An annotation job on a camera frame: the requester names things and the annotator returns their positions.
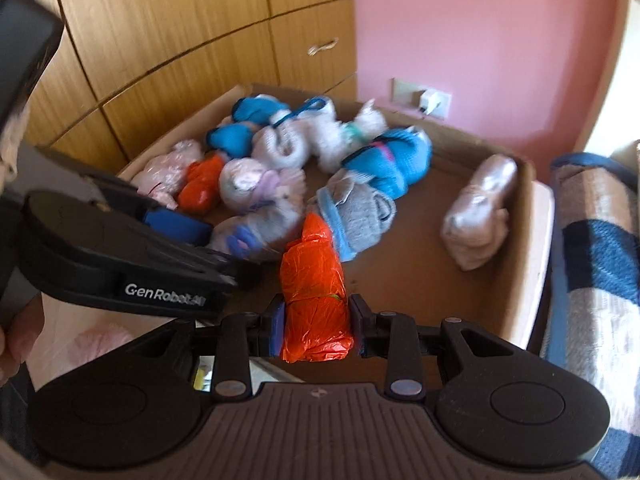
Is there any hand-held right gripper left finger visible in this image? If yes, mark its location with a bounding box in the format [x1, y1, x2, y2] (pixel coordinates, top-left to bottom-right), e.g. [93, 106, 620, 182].
[192, 295, 287, 402]

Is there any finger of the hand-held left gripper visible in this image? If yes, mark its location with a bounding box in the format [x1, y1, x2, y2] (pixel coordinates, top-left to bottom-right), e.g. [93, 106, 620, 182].
[167, 242, 262, 288]
[97, 174, 214, 249]

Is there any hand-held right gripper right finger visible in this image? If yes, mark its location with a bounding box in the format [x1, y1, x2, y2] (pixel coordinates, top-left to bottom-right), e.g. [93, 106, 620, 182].
[349, 294, 507, 402]

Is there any large orange plastic bundle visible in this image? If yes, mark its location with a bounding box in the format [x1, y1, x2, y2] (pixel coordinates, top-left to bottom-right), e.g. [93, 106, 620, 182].
[279, 212, 355, 363]

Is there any cardboard box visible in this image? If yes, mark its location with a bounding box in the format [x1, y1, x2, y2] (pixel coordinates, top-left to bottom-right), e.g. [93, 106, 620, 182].
[117, 82, 538, 391]

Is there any person's left hand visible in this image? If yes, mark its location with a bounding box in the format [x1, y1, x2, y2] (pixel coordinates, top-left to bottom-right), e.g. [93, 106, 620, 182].
[0, 294, 47, 387]

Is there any small orange plastic bundle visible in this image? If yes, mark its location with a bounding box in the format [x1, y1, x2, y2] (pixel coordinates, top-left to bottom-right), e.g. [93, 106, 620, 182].
[177, 155, 226, 212]

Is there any pink white sock bundle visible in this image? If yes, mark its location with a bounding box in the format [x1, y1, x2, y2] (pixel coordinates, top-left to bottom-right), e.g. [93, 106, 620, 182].
[131, 139, 203, 208]

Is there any white purple sock bundle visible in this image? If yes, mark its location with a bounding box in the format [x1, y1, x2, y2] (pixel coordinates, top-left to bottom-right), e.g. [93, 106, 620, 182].
[219, 157, 306, 215]

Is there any pink fluffy cloth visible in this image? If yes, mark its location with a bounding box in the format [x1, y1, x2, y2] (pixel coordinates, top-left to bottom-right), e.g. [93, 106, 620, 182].
[65, 322, 136, 368]

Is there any plain blue sock bundle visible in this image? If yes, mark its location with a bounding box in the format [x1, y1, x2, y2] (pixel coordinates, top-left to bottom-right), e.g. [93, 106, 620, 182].
[231, 95, 291, 126]
[206, 124, 258, 161]

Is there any grey sock bundle blue edge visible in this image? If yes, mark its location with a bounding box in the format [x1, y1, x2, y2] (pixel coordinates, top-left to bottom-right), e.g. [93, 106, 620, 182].
[307, 169, 398, 261]

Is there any white knit sock bundle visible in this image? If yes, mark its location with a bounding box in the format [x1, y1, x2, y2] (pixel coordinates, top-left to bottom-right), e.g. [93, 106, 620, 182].
[250, 122, 313, 171]

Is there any white sock bundle blue loop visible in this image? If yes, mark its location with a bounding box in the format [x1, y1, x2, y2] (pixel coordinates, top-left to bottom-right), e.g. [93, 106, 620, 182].
[270, 96, 341, 136]

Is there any wooden wardrobe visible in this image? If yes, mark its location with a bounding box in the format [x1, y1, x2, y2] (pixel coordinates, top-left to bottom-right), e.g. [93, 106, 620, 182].
[20, 0, 358, 181]

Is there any blue white checked blanket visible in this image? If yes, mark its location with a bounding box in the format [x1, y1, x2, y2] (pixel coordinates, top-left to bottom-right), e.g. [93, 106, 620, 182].
[542, 152, 640, 478]

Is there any white cord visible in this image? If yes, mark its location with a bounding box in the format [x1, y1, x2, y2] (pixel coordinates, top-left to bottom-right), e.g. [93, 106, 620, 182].
[0, 110, 28, 181]

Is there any metal drawer handle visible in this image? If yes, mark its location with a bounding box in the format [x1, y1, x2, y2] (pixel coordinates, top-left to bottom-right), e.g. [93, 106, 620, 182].
[307, 37, 341, 57]

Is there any white wall outlet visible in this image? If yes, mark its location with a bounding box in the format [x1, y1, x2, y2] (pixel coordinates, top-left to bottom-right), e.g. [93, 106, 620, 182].
[391, 77, 452, 121]

